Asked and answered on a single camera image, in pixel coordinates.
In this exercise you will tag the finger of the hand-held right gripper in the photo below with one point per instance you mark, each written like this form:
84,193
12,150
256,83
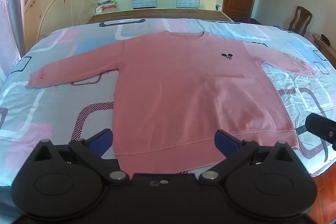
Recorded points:
321,128

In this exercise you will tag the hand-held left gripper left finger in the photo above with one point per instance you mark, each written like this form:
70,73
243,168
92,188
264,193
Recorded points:
101,138

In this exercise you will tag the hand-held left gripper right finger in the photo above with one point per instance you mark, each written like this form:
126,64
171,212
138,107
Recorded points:
225,141

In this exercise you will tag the pink sweater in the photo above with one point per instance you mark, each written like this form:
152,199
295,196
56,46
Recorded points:
170,95

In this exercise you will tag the wooden side table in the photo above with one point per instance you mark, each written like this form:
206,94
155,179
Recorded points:
324,48

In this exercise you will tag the dark small object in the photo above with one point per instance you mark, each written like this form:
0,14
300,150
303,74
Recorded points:
325,38

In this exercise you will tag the wooden chair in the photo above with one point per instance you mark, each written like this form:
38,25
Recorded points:
300,19

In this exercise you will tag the stack of books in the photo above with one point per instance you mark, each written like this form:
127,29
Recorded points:
106,5

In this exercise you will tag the cream round headboard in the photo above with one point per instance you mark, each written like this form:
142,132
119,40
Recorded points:
55,3

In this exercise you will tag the pink curtain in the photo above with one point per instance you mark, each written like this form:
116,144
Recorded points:
11,3

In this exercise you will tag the wooden bed frame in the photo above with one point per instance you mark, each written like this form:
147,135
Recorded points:
157,14

